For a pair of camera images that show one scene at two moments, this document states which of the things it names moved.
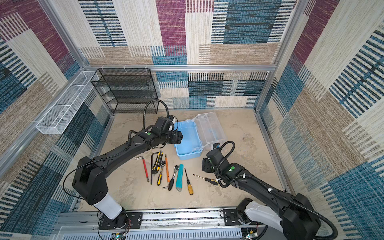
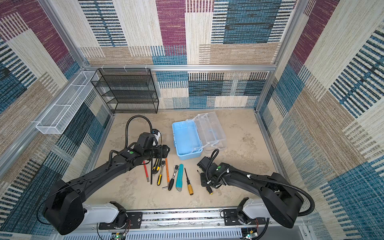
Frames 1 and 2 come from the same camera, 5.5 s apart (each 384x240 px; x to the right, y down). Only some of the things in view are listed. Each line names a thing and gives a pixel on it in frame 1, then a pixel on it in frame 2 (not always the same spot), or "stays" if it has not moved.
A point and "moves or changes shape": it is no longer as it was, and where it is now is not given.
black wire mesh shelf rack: [127, 90] stays
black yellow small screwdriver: [211, 181] moves or changes shape
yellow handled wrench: [160, 178] stays
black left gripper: [177, 137] to [162, 151]
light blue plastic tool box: [201, 132] stays
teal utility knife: [180, 177] stays
